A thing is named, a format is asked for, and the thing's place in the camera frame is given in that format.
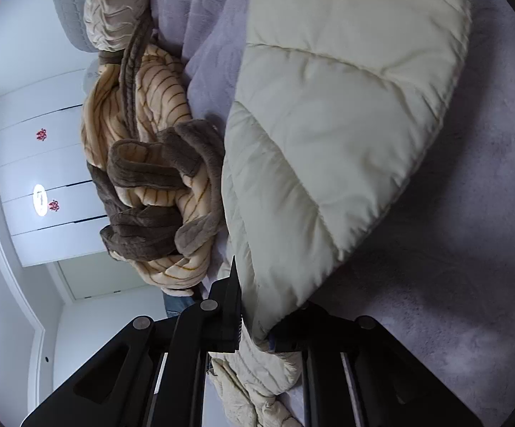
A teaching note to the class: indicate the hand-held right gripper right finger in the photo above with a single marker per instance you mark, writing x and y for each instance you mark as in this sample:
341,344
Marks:
293,333

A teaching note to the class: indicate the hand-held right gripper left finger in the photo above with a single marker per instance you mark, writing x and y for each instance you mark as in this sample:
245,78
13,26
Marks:
226,316

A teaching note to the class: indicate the cream puffer jacket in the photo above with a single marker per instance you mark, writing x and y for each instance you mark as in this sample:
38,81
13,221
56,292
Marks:
328,142

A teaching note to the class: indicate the blue jeans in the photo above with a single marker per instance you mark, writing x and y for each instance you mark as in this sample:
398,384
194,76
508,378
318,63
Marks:
179,304

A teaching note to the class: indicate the purple plush blanket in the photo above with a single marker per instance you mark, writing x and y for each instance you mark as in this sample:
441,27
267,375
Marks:
440,253

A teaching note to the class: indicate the red door ornament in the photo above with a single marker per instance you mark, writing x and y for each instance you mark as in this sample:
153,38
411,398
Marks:
54,207
41,134

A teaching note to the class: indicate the white wardrobe doors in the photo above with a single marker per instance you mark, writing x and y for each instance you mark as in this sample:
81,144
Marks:
21,160

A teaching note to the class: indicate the cream quilted pillow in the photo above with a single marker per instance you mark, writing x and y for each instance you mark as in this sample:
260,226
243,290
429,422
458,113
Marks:
115,4

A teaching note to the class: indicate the grey quilted pillow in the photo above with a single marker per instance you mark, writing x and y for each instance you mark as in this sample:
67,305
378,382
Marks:
68,4

